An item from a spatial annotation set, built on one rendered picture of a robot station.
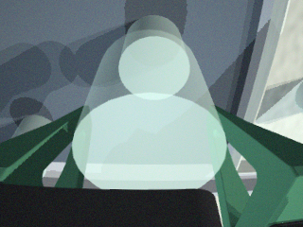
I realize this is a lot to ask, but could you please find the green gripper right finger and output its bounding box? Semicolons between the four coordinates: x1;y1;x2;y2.
214;105;303;227

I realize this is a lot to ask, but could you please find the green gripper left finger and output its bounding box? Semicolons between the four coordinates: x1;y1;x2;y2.
0;106;84;188

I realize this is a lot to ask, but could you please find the clear glass jar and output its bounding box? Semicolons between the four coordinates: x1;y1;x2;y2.
72;29;227;189
294;81;303;114
127;15;183;41
11;115;51;138

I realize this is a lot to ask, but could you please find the white shallow tray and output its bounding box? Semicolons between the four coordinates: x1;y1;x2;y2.
232;0;303;174

